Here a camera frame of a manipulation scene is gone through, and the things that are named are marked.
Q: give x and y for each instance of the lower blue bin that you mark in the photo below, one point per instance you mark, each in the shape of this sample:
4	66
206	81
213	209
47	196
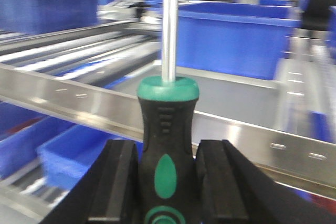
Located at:
67	157

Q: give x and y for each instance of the green-black screwdriver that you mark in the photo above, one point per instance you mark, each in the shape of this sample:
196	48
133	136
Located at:
167	173

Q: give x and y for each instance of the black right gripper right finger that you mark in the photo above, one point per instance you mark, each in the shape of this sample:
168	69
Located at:
234	190

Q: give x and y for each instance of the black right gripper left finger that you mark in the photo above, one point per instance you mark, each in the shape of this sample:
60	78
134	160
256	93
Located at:
107	191

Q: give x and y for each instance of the blue bin on shelf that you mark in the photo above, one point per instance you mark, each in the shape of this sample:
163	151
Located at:
241	39

